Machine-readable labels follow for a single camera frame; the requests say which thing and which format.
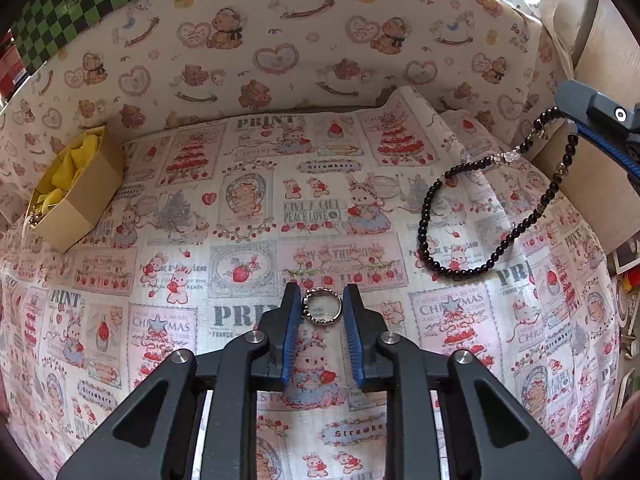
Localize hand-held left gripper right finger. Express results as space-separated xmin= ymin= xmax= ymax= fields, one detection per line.
xmin=342 ymin=282 xmax=583 ymax=480

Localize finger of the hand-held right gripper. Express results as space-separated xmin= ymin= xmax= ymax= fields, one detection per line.
xmin=574 ymin=124 xmax=640 ymax=182
xmin=555 ymin=80 xmax=640 ymax=135

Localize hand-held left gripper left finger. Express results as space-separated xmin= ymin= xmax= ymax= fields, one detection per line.
xmin=56 ymin=282 xmax=303 ymax=480

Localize silver beaded ring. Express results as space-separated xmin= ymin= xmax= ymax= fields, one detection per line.
xmin=303 ymin=287 xmax=344 ymax=325

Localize black bead necklace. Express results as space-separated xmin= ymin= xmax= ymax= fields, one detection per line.
xmin=417 ymin=107 xmax=581 ymax=281

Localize octagonal cardboard box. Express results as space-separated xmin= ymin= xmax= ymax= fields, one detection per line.
xmin=31 ymin=125 xmax=125 ymax=253

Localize yellow cloth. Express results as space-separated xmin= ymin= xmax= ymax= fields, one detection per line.
xmin=42 ymin=127 xmax=106 ymax=211

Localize bear-print cloth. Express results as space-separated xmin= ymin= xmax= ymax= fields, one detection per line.
xmin=0 ymin=0 xmax=576 ymax=233

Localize red-brown pill bottle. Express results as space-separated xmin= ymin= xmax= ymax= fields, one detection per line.
xmin=0 ymin=35 xmax=28 ymax=98

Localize green checkered board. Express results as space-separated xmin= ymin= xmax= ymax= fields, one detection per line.
xmin=10 ymin=0 xmax=221 ymax=73

